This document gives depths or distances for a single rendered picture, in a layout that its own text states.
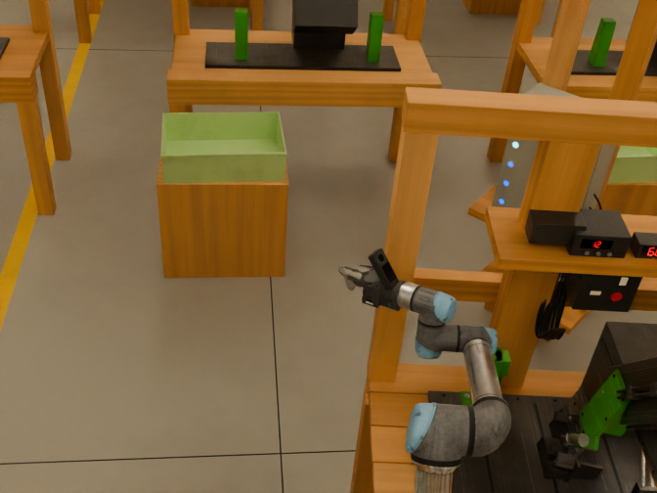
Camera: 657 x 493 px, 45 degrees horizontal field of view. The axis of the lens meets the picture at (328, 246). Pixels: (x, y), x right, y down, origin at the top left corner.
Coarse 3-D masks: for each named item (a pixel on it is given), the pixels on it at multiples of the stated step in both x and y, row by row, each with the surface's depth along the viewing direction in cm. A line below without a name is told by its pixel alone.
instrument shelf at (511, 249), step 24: (504, 216) 237; (624, 216) 242; (648, 216) 242; (504, 240) 228; (504, 264) 223; (528, 264) 223; (552, 264) 223; (576, 264) 223; (600, 264) 223; (624, 264) 223; (648, 264) 224
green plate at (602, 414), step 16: (608, 384) 230; (624, 384) 224; (592, 400) 236; (608, 400) 228; (624, 400) 221; (592, 416) 234; (608, 416) 226; (592, 432) 231; (608, 432) 231; (624, 432) 231
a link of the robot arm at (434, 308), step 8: (416, 288) 219; (424, 288) 219; (416, 296) 217; (424, 296) 216; (432, 296) 215; (440, 296) 215; (448, 296) 215; (416, 304) 217; (424, 304) 216; (432, 304) 215; (440, 304) 214; (448, 304) 213; (456, 304) 217; (416, 312) 219; (424, 312) 216; (432, 312) 215; (440, 312) 213; (448, 312) 214; (424, 320) 217; (432, 320) 216; (440, 320) 215; (448, 320) 215
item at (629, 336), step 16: (608, 336) 246; (624, 336) 244; (640, 336) 245; (656, 336) 245; (608, 352) 246; (624, 352) 239; (640, 352) 239; (656, 352) 240; (592, 368) 257; (608, 368) 244; (592, 384) 256
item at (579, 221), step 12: (528, 216) 226; (540, 216) 223; (552, 216) 223; (564, 216) 224; (576, 216) 224; (528, 228) 225; (540, 228) 221; (552, 228) 221; (564, 228) 221; (576, 228) 221; (528, 240) 225; (540, 240) 224; (552, 240) 224; (564, 240) 224
